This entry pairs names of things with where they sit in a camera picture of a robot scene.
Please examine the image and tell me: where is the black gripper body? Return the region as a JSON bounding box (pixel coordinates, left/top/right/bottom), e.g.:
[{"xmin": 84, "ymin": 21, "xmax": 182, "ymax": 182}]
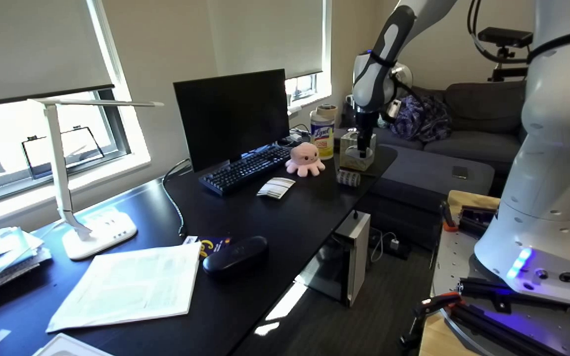
[{"xmin": 355, "ymin": 106, "xmax": 376, "ymax": 138}]

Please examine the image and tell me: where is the coloured patterned tissue box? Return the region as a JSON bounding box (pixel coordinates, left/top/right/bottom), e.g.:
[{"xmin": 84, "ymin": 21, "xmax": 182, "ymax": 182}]
[{"xmin": 339, "ymin": 126, "xmax": 380, "ymax": 172}]

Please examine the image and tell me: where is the white wipes canister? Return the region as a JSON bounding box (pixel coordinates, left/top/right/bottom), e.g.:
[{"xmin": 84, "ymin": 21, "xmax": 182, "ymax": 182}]
[{"xmin": 309, "ymin": 102, "xmax": 341, "ymax": 160}]

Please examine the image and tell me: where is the pink octopus plush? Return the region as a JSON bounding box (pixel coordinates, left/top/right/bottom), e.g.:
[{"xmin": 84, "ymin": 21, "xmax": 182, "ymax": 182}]
[{"xmin": 285, "ymin": 140, "xmax": 329, "ymax": 178}]

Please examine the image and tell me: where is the purple crumpled cloth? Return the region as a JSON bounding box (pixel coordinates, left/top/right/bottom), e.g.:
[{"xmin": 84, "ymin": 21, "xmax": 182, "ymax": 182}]
[{"xmin": 380, "ymin": 91, "xmax": 456, "ymax": 146}]

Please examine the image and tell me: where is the upholstered sectional sofa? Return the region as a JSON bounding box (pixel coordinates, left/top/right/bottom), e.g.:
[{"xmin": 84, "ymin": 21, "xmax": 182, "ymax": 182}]
[{"xmin": 363, "ymin": 77, "xmax": 531, "ymax": 249}]

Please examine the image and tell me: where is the small white card pack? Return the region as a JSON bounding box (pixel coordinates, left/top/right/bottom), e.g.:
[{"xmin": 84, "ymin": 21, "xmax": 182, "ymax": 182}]
[{"xmin": 256, "ymin": 174, "xmax": 297, "ymax": 199}]

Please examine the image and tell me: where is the white computer tower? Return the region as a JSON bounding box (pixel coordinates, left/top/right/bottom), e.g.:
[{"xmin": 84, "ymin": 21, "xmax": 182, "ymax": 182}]
[{"xmin": 311, "ymin": 207, "xmax": 372, "ymax": 308}]

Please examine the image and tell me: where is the wooden block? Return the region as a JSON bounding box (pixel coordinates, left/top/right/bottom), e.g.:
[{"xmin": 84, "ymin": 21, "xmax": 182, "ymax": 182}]
[{"xmin": 446, "ymin": 187, "xmax": 501, "ymax": 225}]

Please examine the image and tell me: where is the black keyboard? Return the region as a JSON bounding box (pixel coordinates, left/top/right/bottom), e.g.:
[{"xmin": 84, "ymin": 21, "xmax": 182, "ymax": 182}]
[{"xmin": 196, "ymin": 142, "xmax": 293, "ymax": 197}]

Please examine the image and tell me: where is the orange black clamp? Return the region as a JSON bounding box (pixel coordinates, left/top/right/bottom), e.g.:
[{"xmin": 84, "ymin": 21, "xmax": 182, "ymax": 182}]
[
  {"xmin": 442, "ymin": 201, "xmax": 499, "ymax": 237},
  {"xmin": 400, "ymin": 292, "xmax": 471, "ymax": 348}
]

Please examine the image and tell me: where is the black computer monitor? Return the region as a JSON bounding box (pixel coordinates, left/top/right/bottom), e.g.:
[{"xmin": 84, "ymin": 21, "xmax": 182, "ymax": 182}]
[{"xmin": 173, "ymin": 67, "xmax": 293, "ymax": 174}]

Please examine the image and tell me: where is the white roller blind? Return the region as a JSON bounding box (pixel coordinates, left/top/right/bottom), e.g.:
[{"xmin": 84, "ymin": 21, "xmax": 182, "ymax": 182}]
[
  {"xmin": 0, "ymin": 0, "xmax": 117, "ymax": 106},
  {"xmin": 206, "ymin": 0, "xmax": 331, "ymax": 83}
]

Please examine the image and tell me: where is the metal robot mounting table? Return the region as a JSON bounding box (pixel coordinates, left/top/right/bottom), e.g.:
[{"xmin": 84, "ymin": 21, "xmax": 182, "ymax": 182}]
[{"xmin": 416, "ymin": 225, "xmax": 570, "ymax": 356}]

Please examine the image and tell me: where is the light wooden board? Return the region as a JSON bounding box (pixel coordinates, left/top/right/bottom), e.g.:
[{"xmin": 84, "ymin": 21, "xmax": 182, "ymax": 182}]
[{"xmin": 420, "ymin": 308, "xmax": 481, "ymax": 356}]

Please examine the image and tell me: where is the white paper booklet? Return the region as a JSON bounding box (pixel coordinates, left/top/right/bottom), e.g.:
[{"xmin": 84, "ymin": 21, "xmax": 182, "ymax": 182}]
[{"xmin": 46, "ymin": 241, "xmax": 204, "ymax": 334}]

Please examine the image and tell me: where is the white desk lamp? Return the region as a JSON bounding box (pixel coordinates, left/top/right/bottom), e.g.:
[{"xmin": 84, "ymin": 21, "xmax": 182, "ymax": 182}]
[{"xmin": 28, "ymin": 95, "xmax": 167, "ymax": 261}]

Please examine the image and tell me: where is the flat white book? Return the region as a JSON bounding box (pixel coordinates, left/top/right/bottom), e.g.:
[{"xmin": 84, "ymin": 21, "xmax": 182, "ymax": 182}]
[{"xmin": 30, "ymin": 330, "xmax": 115, "ymax": 356}]

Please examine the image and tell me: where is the pile of loose papers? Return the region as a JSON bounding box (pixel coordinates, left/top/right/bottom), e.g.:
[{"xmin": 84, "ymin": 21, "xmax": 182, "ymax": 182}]
[{"xmin": 0, "ymin": 225, "xmax": 54, "ymax": 304}]

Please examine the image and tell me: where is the window with dark frame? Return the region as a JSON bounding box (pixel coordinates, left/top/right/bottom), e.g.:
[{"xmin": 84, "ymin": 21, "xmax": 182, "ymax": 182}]
[
  {"xmin": 0, "ymin": 85, "xmax": 135, "ymax": 209},
  {"xmin": 283, "ymin": 67, "xmax": 335, "ymax": 114}
]

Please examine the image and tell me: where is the black camera on stand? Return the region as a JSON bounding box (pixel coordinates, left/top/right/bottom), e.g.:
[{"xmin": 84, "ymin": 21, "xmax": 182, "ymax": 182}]
[{"xmin": 477, "ymin": 25, "xmax": 537, "ymax": 85}]

